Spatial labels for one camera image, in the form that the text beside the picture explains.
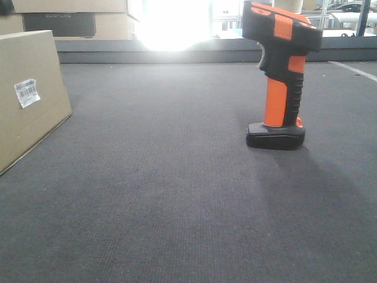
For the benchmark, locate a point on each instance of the orange black barcode scanner gun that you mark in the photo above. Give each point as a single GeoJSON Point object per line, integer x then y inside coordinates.
{"type": "Point", "coordinates": [286, 39]}

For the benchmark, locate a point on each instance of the brown cardboard package box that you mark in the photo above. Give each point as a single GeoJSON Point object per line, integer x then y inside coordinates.
{"type": "Point", "coordinates": [26, 55]}

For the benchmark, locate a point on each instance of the black Ecoflow box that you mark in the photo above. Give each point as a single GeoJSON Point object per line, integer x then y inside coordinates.
{"type": "Point", "coordinates": [80, 24]}

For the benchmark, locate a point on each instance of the stacked cardboard boxes background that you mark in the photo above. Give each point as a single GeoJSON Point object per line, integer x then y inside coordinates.
{"type": "Point", "coordinates": [114, 20]}

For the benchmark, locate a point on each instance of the white barcode shipping label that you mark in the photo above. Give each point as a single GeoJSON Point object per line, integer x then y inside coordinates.
{"type": "Point", "coordinates": [26, 92]}

